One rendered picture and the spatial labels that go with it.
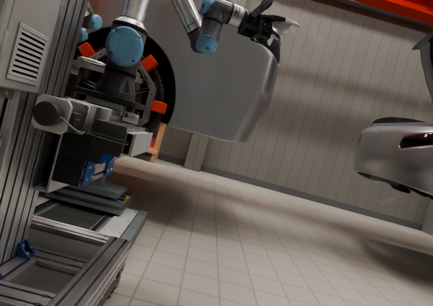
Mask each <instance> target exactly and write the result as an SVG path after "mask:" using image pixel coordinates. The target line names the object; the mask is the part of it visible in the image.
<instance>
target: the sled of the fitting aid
mask: <svg viewBox="0 0 433 306"><path fill-rule="evenodd" d="M45 196H47V197H50V198H54V199H58V200H62V201H65V202H69V203H73V204H77V205H80V206H85V207H90V208H93V209H97V210H100V211H105V212H108V213H113V214H116V215H120V214H121V213H122V212H123V211H124V210H125V209H126V208H127V207H128V206H129V205H130V204H131V201H132V198H133V193H129V192H125V193H124V194H123V195H121V196H120V197H119V198H118V199H113V198H108V197H105V196H101V195H96V194H93V193H89V192H85V191H81V190H78V189H74V188H70V187H66V186H65V187H62V188H60V189H57V190H55V191H52V192H49V193H46V194H45Z"/></svg>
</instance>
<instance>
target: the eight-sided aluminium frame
mask: <svg viewBox="0 0 433 306"><path fill-rule="evenodd" d="M107 57H108V54H107V53H106V49H105V48H104V49H102V50H100V51H99V52H97V53H95V54H93V55H91V56H89V57H88V58H91V59H94V60H97V61H101V60H103V59H105V58H107ZM139 68H140V69H142V71H143V72H144V74H145V76H146V81H147V82H148V87H149V93H148V98H147V101H146V106H147V107H148V110H147V111H144V113H143V116H142V118H141V119H139V120H138V123H137V125H139V126H143V125H144V124H146V123H148V122H149V119H150V115H151V106H152V104H153V100H155V97H156V94H157V88H156V86H155V84H154V83H153V81H152V79H151V77H150V76H149V74H148V72H147V71H146V69H145V68H144V67H143V65H142V64H141V61H140V64H139ZM80 79H81V76H79V75H78V77H77V81H76V84H75V85H76V86H79V83H80ZM76 94H77V92H76V91H74V92H73V99H75V98H76ZM150 101H151V102H150Z"/></svg>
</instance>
